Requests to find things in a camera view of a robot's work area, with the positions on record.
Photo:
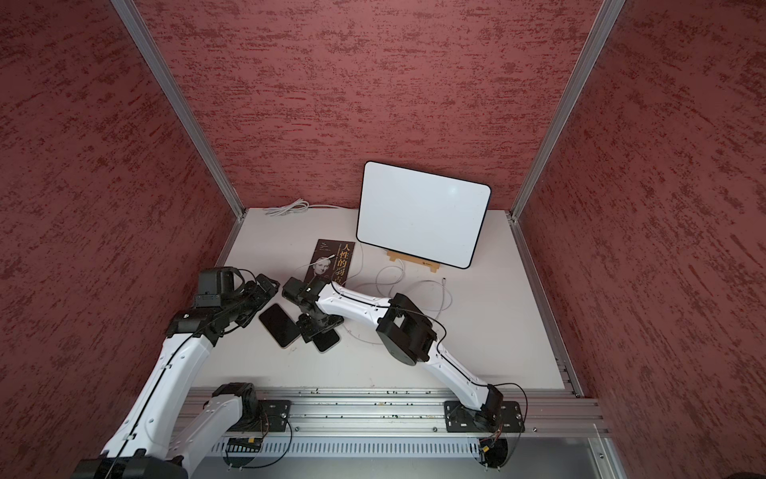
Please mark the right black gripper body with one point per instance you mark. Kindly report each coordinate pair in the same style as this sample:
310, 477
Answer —
314, 321

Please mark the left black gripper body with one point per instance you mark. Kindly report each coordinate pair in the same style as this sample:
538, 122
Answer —
242, 304

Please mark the black smartphone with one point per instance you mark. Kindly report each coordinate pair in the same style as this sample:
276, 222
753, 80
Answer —
280, 325
325, 341

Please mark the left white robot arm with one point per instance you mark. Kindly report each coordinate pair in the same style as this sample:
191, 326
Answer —
145, 445

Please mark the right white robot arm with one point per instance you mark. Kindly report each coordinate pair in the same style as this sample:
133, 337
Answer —
405, 331

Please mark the dark portrait book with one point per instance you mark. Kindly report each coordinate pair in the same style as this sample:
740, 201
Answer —
331, 261

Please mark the wooden board stand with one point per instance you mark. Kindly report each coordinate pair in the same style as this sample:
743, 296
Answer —
396, 256

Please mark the left black connector board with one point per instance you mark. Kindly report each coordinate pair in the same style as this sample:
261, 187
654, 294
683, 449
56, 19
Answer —
244, 445

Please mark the perforated white vent strip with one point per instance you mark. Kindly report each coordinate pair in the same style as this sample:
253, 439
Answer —
352, 447

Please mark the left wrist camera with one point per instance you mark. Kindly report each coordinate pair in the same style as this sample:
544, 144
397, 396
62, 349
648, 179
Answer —
219, 281

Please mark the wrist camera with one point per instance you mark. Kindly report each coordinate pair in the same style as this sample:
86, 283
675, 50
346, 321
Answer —
219, 281
294, 289

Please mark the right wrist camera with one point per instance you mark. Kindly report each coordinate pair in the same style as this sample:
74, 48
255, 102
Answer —
294, 289

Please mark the aluminium mounting rail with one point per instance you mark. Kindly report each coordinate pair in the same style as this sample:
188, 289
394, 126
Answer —
359, 412

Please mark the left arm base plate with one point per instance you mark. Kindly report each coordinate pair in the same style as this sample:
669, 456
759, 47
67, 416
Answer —
265, 416

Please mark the white board black frame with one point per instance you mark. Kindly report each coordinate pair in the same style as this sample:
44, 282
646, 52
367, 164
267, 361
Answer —
429, 216

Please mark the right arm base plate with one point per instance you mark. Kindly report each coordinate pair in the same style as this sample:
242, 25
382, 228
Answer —
508, 418

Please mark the aluminium left corner post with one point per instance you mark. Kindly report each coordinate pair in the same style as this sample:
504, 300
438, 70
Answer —
137, 28

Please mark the aluminium corner post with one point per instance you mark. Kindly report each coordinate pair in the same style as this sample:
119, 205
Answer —
137, 28
599, 33

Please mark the aluminium right corner post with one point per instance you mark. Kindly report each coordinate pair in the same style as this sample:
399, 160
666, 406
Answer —
599, 33

